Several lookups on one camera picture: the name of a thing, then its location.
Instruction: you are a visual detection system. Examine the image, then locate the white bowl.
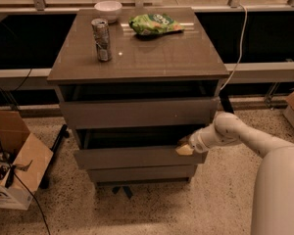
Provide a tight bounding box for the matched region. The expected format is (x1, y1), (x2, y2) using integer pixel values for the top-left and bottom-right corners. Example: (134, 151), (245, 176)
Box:
(94, 1), (123, 24)

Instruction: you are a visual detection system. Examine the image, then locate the black bar on floor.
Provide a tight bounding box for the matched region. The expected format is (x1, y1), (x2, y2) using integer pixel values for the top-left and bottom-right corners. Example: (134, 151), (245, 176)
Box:
(39, 124), (70, 189)

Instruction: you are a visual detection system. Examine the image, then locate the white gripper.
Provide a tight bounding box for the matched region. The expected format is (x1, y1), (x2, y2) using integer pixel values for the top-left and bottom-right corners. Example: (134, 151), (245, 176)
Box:
(175, 126), (216, 156)

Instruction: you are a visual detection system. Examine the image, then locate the white cable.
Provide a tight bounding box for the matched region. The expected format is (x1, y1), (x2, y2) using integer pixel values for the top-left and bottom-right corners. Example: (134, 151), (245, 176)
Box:
(219, 4), (249, 93)

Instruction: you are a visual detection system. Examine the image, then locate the silver drink can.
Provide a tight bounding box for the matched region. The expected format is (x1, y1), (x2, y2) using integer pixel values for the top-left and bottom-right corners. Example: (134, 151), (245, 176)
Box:
(91, 18), (112, 62)

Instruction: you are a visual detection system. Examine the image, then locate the cardboard box left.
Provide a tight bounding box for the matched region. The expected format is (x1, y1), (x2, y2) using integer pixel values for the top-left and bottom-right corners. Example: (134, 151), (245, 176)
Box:
(0, 111), (52, 211)

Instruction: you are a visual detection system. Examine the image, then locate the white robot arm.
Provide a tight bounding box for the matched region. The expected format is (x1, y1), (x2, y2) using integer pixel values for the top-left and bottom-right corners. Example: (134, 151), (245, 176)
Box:
(175, 113), (294, 235)

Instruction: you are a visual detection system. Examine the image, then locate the grey top drawer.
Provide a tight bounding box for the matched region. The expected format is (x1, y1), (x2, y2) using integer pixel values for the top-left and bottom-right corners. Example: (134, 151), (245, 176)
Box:
(60, 97), (220, 129)

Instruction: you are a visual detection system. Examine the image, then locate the grey bottom drawer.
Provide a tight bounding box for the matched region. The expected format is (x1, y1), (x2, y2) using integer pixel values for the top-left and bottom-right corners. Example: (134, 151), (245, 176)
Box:
(87, 164), (197, 183)

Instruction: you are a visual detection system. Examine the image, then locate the green chip bag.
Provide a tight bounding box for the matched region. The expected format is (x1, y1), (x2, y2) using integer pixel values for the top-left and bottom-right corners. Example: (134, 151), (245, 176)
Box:
(128, 14), (184, 35)

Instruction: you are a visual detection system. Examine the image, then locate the grey drawer cabinet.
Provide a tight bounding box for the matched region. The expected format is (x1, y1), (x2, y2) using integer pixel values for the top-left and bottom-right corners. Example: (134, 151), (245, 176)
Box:
(48, 8), (228, 186)

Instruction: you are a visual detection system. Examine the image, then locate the grey drawer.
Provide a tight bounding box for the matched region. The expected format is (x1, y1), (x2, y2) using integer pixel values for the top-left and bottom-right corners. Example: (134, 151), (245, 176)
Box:
(74, 124), (207, 169)
(87, 164), (197, 183)
(60, 97), (220, 129)

